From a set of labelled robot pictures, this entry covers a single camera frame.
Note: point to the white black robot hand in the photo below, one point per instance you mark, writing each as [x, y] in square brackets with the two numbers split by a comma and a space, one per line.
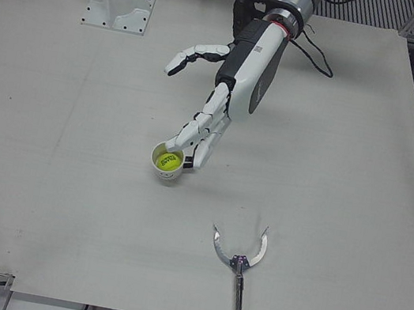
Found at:
[255, 63]

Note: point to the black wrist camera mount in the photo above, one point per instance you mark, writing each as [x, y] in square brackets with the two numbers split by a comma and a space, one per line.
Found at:
[240, 12]

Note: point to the yellow tennis ball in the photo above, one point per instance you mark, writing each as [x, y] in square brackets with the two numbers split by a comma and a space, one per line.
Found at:
[167, 161]

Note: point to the metal reacher grabber tool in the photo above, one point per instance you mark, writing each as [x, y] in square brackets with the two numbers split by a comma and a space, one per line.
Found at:
[239, 289]

